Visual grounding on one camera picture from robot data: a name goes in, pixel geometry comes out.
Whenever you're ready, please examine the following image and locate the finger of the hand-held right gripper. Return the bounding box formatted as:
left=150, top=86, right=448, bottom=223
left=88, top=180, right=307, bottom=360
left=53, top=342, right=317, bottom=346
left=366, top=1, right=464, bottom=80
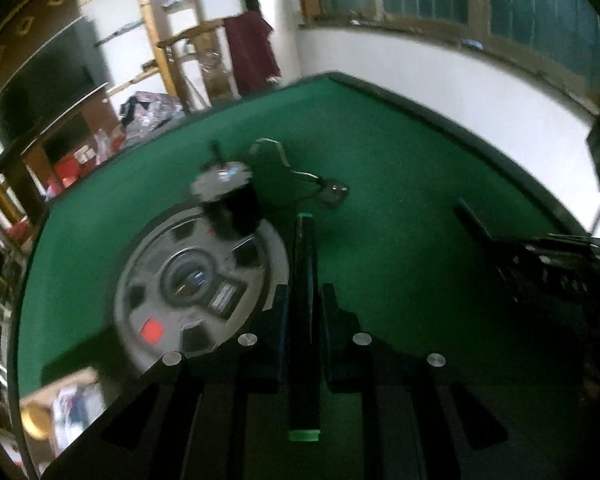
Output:
left=452, top=199, right=527, bottom=262

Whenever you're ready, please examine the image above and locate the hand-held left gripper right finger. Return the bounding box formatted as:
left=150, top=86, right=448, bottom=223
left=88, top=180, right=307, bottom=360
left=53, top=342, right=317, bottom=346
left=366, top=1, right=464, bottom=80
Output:
left=320, top=282, right=510, bottom=480

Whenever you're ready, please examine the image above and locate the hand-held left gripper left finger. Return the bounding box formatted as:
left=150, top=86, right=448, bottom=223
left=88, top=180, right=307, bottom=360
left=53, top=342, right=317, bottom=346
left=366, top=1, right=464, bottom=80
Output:
left=102, top=284, right=291, bottom=480

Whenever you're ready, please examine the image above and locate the black tube with green cap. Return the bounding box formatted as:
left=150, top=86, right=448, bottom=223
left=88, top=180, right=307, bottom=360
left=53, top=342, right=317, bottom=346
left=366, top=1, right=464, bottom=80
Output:
left=287, top=214, right=323, bottom=444

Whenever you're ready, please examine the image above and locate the cardboard box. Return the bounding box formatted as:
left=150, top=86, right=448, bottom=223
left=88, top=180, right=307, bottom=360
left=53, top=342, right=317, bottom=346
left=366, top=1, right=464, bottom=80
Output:
left=19, top=366, right=112, bottom=462

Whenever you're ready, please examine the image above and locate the green felt table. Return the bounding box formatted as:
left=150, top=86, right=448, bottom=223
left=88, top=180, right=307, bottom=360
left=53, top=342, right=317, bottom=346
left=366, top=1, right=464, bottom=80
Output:
left=10, top=71, right=600, bottom=480

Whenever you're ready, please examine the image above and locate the grey round table disc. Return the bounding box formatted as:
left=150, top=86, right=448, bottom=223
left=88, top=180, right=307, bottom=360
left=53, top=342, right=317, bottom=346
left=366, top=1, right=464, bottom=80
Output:
left=114, top=205, right=291, bottom=372

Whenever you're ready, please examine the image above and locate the black cup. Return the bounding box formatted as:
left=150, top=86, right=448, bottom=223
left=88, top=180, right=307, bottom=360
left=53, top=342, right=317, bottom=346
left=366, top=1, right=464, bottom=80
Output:
left=189, top=141, right=261, bottom=241

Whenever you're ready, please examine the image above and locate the yellow tape roll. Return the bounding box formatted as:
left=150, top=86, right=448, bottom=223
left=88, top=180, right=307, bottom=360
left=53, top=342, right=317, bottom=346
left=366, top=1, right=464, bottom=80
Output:
left=21, top=402, right=52, bottom=442

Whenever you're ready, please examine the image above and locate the pile of plastic bags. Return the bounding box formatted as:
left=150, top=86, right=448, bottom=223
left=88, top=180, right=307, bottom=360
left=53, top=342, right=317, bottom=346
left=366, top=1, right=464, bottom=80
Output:
left=117, top=91, right=187, bottom=137

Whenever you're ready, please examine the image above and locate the red box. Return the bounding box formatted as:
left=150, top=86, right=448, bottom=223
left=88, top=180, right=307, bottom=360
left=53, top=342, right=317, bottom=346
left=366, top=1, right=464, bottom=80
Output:
left=52, top=152, right=89, bottom=187

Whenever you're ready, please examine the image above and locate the maroon cloth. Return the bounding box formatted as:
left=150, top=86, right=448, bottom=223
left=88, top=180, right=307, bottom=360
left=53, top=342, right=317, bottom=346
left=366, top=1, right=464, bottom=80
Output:
left=223, top=10, right=283, bottom=94

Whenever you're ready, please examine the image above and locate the wooden armchair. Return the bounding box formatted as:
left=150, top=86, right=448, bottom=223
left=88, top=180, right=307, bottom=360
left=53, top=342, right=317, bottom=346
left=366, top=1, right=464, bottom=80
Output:
left=157, top=19, right=241, bottom=111

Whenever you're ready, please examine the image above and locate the black television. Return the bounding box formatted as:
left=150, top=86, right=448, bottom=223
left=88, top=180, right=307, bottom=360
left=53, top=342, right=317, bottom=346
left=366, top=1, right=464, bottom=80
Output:
left=0, top=17, right=112, bottom=147

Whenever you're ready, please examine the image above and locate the wooden wall cabinet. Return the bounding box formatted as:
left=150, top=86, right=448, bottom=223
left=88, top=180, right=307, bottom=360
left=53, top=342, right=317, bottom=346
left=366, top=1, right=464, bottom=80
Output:
left=0, top=0, right=207, bottom=241

